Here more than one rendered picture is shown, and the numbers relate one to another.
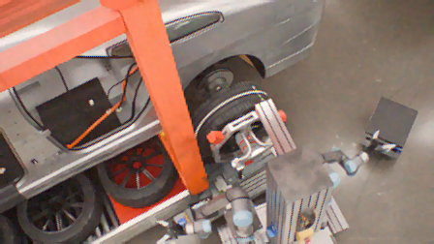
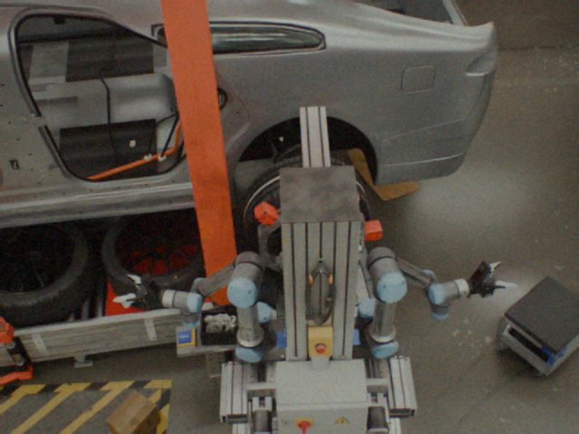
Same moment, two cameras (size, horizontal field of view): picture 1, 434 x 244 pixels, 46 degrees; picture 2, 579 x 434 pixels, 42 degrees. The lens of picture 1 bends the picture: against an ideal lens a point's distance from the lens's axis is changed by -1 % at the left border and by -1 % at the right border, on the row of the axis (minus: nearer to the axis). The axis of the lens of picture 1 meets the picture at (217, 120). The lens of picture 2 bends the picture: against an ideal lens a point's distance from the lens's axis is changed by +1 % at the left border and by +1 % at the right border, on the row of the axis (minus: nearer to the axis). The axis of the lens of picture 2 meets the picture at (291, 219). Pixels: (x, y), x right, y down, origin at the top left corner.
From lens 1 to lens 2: 1.17 m
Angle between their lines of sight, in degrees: 16
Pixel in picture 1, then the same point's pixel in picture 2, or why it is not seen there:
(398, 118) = (564, 311)
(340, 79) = (500, 250)
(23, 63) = not seen: outside the picture
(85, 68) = (144, 101)
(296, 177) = (311, 197)
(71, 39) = not seen: outside the picture
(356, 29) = (550, 195)
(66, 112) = (95, 146)
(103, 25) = not seen: outside the picture
